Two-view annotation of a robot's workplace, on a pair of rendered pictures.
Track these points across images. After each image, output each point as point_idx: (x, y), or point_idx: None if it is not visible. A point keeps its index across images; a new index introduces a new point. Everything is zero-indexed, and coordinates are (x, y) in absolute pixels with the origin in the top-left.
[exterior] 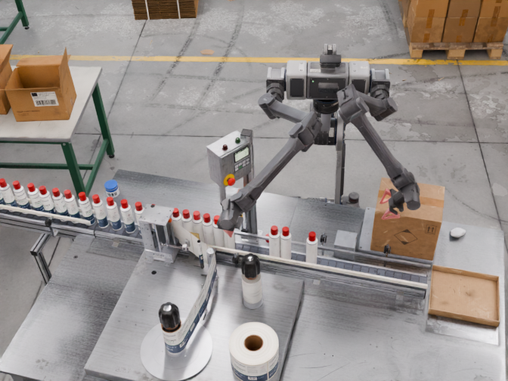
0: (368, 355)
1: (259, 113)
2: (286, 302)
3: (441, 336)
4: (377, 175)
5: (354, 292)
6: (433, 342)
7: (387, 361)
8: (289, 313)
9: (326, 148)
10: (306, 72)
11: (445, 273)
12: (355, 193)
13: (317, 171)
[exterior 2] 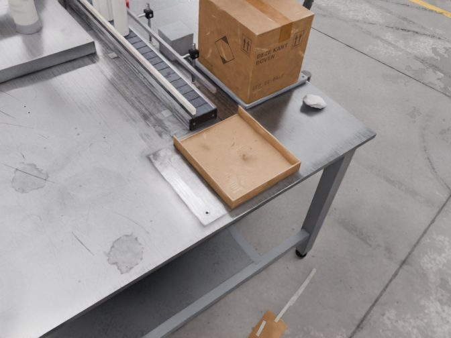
0: (58, 135)
1: (315, 6)
2: (52, 45)
3: (155, 171)
4: (366, 92)
5: (132, 82)
6: (138, 170)
7: (66, 152)
8: (39, 52)
9: (342, 52)
10: None
11: (247, 125)
12: (309, 72)
13: (316, 62)
